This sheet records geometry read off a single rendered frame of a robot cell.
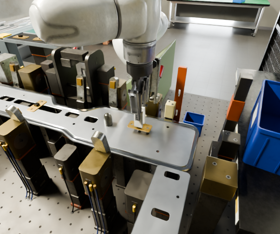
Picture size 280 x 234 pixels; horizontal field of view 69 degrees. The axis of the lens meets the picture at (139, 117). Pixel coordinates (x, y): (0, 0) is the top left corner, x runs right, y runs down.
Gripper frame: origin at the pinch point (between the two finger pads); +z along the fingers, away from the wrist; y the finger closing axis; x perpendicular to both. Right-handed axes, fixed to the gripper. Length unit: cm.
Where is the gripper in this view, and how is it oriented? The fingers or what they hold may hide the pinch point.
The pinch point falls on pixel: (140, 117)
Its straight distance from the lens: 69.3
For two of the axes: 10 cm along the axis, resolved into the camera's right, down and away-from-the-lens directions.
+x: 9.4, 2.1, -2.8
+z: 0.0, 8.0, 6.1
